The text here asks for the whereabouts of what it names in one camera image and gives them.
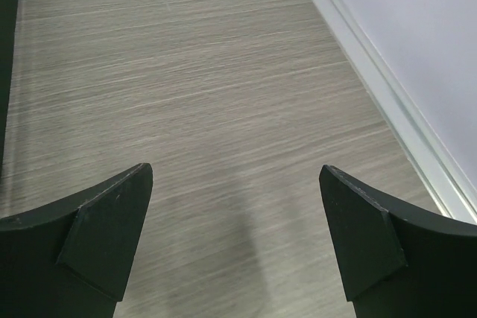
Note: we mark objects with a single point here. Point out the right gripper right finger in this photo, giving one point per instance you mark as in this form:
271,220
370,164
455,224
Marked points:
397,259

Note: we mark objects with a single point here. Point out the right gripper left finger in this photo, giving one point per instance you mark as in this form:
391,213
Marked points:
73,257

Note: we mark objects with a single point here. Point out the black wire dish rack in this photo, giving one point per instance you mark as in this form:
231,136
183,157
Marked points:
8,13

